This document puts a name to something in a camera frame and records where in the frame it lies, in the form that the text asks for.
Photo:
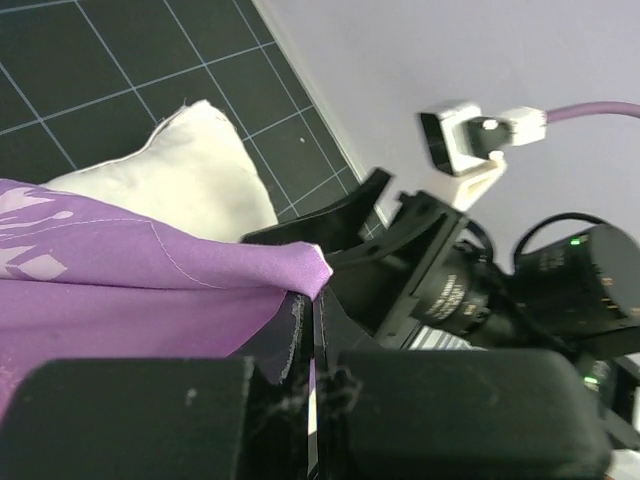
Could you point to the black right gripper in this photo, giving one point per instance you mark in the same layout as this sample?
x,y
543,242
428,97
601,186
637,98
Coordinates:
x,y
437,264

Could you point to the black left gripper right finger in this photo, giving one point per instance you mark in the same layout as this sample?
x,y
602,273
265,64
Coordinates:
x,y
449,414

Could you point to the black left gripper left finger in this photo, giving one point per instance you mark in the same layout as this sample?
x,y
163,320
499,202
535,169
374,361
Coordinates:
x,y
242,417

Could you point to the white pillow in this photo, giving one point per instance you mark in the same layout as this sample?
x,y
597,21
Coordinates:
x,y
193,173

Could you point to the pink purple printed pillowcase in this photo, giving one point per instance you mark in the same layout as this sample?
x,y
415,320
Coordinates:
x,y
80,278

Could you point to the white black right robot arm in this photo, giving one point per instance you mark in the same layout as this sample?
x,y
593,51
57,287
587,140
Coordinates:
x,y
578,296

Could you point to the black gridded work mat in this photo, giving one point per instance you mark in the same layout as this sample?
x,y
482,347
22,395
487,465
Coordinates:
x,y
87,81

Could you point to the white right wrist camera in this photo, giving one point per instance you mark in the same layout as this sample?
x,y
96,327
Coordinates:
x,y
468,146

